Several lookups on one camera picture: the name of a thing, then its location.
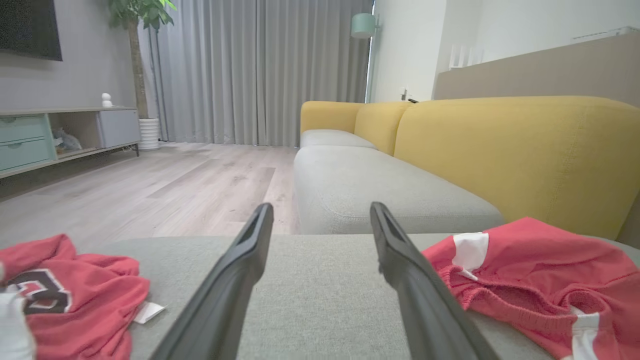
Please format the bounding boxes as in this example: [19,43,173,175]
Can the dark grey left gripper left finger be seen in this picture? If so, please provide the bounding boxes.
[150,202,275,360]

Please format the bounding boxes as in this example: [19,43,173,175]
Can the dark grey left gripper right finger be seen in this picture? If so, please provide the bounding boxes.
[369,201,502,360]

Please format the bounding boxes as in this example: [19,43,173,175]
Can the red jersey shorts with number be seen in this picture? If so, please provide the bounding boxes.
[0,233,167,360]

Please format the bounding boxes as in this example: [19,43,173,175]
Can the folded red garment white trim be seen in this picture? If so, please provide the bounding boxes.
[421,216,640,360]

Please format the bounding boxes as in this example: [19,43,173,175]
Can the yellow and grey sofa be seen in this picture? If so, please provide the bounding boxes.
[293,96,640,251]

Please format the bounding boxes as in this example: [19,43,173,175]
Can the white ribbed plant pot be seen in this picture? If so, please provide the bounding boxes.
[138,118,161,152]

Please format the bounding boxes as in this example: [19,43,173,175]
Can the long teal and white cabinet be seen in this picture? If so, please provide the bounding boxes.
[0,106,142,180]

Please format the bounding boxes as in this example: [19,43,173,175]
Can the grey plush toy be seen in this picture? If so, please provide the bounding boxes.
[52,127,82,153]

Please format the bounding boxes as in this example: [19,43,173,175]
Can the grey curtain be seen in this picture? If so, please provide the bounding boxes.
[137,0,375,147]

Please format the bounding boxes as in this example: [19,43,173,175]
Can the white slatted rack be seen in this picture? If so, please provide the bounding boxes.
[448,44,485,70]

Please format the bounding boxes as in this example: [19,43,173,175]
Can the green indoor tree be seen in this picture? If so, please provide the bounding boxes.
[107,0,177,120]

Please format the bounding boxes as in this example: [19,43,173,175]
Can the teal lamp shade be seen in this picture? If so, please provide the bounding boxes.
[350,13,377,40]

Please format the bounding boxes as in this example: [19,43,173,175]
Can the beige wall panel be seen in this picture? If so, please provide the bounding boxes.
[433,34,640,108]

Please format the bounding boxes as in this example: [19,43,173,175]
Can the black wall television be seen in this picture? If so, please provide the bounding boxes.
[0,0,63,62]

